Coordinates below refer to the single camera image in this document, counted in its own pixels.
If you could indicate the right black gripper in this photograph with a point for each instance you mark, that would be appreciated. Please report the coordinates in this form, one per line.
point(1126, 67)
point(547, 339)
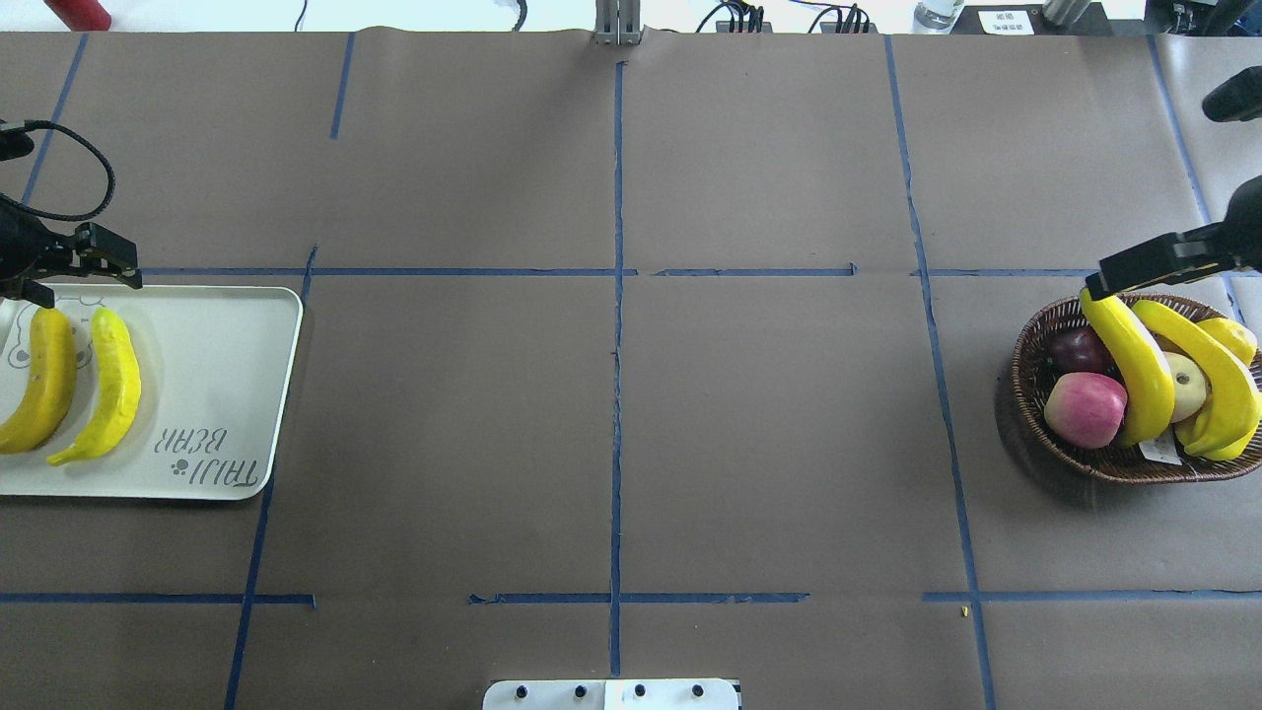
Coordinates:
point(1163, 258)

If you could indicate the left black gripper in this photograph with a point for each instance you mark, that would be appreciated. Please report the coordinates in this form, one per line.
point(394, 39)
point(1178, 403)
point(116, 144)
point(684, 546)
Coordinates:
point(20, 242)

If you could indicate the deep yellow banana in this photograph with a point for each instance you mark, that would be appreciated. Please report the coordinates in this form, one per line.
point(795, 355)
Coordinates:
point(50, 385)

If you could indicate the yellow-green ridged banana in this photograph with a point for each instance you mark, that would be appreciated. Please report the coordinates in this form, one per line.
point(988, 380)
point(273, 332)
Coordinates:
point(120, 388)

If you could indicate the smooth yellow banana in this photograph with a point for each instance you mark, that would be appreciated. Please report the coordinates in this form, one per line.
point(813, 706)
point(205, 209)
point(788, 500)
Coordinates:
point(1145, 371)

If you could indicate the brown wicker basket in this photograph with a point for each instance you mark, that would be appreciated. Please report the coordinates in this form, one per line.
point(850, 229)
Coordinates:
point(1029, 378)

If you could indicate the yellow pear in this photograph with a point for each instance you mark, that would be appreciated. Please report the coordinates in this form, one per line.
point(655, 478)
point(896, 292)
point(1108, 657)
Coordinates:
point(1238, 339)

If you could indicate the pale white apple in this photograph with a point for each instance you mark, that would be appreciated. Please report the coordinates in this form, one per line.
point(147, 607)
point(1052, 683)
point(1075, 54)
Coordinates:
point(1190, 387)

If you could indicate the dark red apple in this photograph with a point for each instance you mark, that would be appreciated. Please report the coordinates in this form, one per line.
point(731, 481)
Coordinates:
point(1078, 350)

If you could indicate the white bear tray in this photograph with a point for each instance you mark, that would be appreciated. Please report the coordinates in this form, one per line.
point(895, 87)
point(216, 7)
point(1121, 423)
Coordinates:
point(215, 364)

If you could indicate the pink red apple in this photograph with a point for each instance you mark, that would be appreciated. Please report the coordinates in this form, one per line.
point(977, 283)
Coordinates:
point(1086, 409)

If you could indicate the red cylinder object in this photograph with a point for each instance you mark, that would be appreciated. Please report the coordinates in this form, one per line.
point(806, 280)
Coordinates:
point(81, 15)

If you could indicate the black box white label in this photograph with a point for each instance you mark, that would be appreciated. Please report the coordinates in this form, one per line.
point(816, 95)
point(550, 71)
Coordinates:
point(1044, 18)

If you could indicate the clear plastic bottle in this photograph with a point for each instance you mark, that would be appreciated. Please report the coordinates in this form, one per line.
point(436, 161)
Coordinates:
point(935, 17)

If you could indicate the grey metal post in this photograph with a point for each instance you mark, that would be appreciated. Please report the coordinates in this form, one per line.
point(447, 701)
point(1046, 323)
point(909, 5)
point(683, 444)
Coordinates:
point(618, 22)

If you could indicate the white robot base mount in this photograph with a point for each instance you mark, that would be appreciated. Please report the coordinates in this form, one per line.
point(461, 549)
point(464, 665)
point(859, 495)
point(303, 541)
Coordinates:
point(614, 693)

